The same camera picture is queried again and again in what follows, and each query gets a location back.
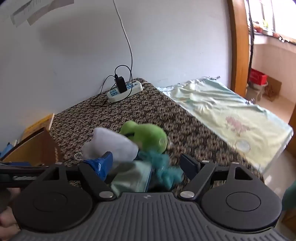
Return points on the white paper sheet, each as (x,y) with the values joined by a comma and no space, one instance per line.
(20,16)
(50,12)

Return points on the white stool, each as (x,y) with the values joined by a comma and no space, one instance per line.
(254,92)

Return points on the dark green clothing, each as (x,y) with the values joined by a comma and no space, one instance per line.
(289,197)

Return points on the yellow book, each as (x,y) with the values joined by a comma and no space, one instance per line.
(39,124)

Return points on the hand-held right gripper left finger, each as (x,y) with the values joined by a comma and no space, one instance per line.
(106,163)

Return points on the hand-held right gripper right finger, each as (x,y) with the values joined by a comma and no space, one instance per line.
(188,165)

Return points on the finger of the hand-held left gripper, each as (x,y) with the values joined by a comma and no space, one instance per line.
(16,164)

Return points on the teal fluffy cloth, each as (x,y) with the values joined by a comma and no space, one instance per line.
(166,176)

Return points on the person's left hand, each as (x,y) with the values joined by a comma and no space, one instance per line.
(7,220)

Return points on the brown cardboard box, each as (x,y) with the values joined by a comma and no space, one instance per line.
(34,148)

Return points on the flat cardboard piece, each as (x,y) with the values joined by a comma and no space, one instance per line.
(274,89)

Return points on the black charger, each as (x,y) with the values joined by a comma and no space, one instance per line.
(121,84)

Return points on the light green bedsheet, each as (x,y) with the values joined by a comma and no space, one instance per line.
(219,104)

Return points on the window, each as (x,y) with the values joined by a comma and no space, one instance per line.
(284,14)

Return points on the white fluffy bundle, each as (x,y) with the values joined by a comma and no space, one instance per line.
(111,141)

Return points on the green plush toy black antennae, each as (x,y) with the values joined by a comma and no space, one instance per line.
(148,134)

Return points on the white power strip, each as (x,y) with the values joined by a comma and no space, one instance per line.
(115,96)

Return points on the wooden door frame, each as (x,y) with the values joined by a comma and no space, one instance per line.
(240,46)

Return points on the red box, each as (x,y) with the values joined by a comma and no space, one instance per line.
(256,77)

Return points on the floral patterned blanket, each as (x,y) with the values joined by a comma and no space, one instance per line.
(161,111)

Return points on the clear round lid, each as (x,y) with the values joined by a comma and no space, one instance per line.
(243,146)

